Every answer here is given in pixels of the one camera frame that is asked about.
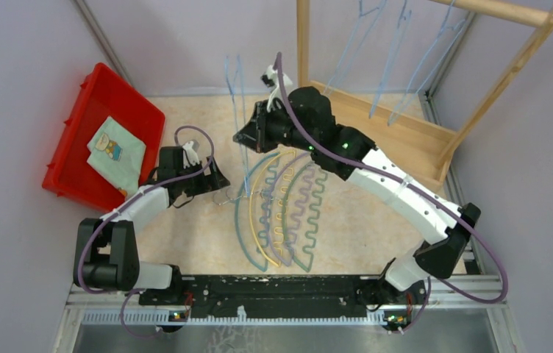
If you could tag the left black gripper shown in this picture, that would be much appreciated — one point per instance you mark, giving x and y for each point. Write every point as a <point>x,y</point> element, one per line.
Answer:
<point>215,180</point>

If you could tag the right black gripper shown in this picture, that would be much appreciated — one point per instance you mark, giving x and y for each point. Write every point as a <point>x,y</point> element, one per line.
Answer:
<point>257,127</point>

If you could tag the light blue wire hanger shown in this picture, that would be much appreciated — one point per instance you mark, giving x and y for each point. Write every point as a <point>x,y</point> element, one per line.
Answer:
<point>365,22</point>
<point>234,79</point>
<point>402,24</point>
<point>446,37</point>

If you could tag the purple wavy hanger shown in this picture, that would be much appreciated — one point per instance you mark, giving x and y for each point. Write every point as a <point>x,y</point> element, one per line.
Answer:
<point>282,237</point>

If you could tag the green wavy hanger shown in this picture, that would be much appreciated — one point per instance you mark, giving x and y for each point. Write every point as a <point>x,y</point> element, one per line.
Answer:
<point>305,194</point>

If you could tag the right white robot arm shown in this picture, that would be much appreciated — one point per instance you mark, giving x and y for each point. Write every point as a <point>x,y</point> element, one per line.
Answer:
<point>443,225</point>

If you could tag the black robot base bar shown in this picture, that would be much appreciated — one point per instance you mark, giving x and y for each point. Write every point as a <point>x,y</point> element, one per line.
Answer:
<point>282,296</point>

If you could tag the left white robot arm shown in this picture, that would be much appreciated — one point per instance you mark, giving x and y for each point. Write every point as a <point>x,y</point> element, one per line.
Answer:
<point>107,258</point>

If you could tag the teal blue wavy hanger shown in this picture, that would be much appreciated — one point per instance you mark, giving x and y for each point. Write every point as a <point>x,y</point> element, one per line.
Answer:
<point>250,250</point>

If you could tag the yellow wavy hanger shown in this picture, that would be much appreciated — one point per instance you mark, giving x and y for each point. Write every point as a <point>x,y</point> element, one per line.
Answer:
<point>255,202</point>

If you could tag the light green printed cloth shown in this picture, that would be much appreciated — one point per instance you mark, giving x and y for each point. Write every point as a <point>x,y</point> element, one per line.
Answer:
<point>117,155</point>

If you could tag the red plastic bin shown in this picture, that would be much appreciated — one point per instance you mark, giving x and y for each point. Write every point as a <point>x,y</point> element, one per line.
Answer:
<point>102,94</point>

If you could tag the wooden hanger rack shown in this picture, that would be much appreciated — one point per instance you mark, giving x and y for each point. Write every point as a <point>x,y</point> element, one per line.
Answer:
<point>424,149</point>

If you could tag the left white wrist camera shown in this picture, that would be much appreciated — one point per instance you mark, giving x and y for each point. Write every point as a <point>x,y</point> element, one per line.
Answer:
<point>191,157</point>

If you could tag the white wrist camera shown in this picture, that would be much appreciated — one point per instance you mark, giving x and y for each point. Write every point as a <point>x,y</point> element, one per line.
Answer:
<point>271,81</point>
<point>191,157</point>

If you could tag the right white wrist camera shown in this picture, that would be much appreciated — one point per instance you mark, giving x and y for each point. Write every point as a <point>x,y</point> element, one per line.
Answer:
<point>271,81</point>

